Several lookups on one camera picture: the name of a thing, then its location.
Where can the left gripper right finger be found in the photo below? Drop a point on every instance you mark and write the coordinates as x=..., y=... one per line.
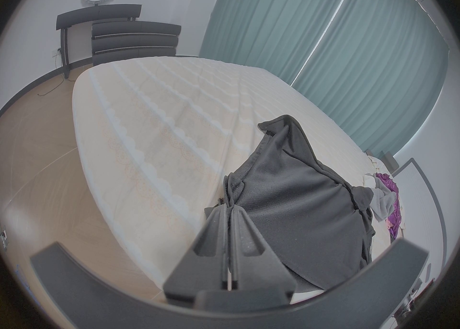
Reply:
x=251, y=259

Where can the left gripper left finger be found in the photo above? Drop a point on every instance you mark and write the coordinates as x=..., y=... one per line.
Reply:
x=208, y=259

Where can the black T-shirt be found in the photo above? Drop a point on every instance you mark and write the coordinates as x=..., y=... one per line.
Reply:
x=294, y=212

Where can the white garment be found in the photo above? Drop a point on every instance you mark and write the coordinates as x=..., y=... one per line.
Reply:
x=369, y=179

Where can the grey garment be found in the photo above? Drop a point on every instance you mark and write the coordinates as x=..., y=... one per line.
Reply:
x=382, y=203

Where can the pink garment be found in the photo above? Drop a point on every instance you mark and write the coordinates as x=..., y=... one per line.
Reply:
x=390, y=225

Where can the purple satin garment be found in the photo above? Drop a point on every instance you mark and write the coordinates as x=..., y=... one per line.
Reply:
x=393, y=209

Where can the white printed pillow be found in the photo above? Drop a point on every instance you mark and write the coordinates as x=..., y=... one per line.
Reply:
x=374, y=164

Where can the bed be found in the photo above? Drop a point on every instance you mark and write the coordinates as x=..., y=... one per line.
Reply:
x=161, y=104

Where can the grey bedside table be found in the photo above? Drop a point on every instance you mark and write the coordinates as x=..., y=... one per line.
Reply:
x=391, y=164

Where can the dark chest of drawers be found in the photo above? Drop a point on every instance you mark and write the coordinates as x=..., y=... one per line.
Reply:
x=136, y=41

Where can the blue-green curtain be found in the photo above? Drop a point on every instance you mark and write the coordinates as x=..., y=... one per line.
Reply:
x=273, y=14
x=388, y=68

